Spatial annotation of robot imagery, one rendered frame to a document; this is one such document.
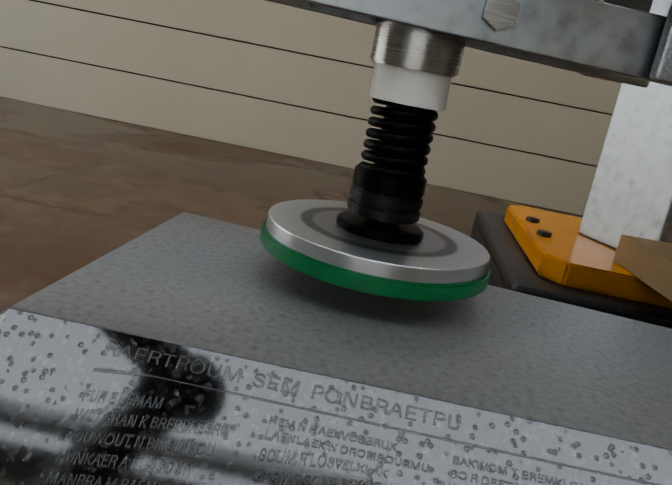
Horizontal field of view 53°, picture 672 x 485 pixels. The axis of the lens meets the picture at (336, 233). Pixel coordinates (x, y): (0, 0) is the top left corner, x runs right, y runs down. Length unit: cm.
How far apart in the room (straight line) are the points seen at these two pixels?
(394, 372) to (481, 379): 7
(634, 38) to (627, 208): 79
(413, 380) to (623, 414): 16
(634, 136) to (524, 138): 538
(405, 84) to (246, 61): 620
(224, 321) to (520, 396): 22
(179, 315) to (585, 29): 39
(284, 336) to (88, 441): 15
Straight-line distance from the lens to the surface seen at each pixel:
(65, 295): 54
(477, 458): 47
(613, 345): 68
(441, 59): 59
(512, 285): 111
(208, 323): 51
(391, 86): 59
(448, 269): 56
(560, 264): 117
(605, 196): 140
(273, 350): 48
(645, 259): 117
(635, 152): 137
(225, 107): 683
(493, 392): 50
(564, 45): 58
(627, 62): 60
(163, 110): 701
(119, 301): 53
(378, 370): 49
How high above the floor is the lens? 103
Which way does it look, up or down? 15 degrees down
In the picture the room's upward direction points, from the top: 11 degrees clockwise
